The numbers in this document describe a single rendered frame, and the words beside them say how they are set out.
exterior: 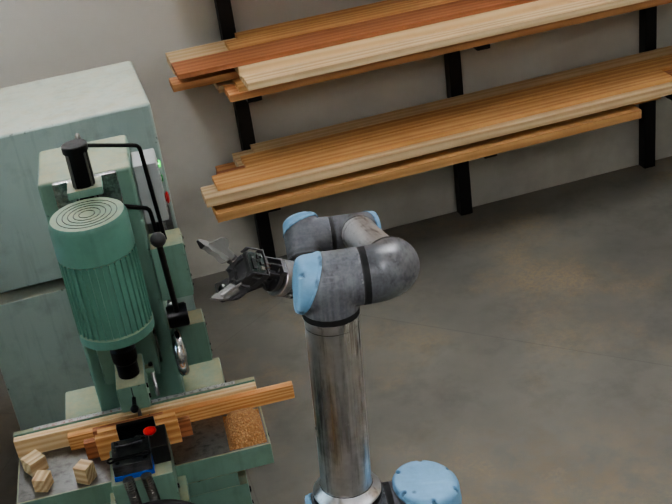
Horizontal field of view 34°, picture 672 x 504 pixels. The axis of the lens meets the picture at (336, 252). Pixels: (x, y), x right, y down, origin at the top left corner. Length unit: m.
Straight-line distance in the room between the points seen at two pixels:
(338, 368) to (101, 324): 0.60
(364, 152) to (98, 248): 2.43
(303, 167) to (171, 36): 0.79
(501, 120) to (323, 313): 2.86
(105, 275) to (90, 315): 0.11
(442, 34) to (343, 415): 2.60
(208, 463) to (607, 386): 1.99
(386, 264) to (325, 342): 0.20
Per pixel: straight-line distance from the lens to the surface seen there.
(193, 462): 2.68
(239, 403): 2.79
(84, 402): 3.16
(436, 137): 4.82
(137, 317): 2.57
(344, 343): 2.20
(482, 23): 4.71
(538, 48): 5.41
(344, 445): 2.34
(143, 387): 2.68
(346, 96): 5.11
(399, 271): 2.17
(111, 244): 2.46
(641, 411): 4.16
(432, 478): 2.50
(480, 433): 4.06
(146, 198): 2.80
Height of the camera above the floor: 2.54
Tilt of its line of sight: 29 degrees down
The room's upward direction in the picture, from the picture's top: 8 degrees counter-clockwise
